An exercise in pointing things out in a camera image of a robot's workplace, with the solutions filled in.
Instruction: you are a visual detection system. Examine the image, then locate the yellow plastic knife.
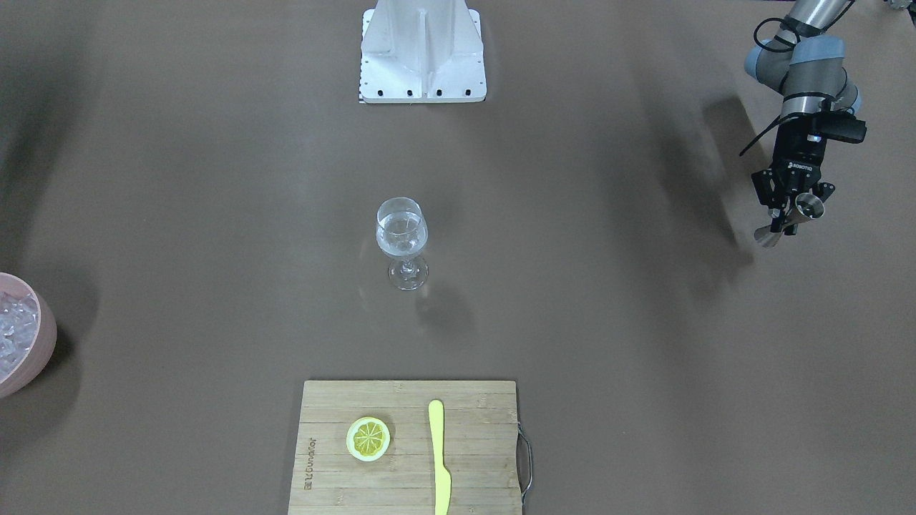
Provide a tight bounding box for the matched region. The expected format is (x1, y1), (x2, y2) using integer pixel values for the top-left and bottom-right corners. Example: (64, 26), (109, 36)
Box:
(428, 400), (452, 515)

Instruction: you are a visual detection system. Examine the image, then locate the yellow lemon slice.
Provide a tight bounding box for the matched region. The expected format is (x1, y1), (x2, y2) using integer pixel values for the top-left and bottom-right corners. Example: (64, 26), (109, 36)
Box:
(346, 416), (391, 462)

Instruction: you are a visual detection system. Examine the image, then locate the clear wine glass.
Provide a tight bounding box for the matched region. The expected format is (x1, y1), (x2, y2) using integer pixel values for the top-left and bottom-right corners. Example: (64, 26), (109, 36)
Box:
(376, 197), (429, 291)

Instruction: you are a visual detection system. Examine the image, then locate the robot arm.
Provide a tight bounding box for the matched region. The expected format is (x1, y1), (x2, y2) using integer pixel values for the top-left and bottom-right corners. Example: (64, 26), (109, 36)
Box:
(744, 1), (867, 247)

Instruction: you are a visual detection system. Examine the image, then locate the pink bowl of ice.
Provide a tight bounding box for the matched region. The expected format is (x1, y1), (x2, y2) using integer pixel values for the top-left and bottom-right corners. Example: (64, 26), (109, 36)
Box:
(1, 273), (58, 398)

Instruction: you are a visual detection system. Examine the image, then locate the steel double jigger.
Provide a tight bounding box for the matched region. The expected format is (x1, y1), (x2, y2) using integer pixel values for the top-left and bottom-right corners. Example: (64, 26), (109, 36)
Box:
(754, 192), (825, 248)

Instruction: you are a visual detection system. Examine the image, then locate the bamboo cutting board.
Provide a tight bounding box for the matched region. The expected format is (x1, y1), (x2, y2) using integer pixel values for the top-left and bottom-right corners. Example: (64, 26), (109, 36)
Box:
(287, 379), (531, 514)

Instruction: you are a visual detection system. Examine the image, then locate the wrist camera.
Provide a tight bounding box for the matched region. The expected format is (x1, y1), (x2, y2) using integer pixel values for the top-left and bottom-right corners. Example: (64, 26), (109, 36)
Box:
(812, 111), (867, 144)

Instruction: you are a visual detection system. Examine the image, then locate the white camera column base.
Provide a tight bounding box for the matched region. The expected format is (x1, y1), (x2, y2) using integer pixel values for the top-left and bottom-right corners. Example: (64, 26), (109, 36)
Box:
(358, 1), (487, 104)

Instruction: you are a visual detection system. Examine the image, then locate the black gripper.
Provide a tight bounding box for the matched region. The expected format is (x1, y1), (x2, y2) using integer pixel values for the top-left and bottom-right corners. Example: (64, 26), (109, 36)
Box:
(751, 115), (835, 235)

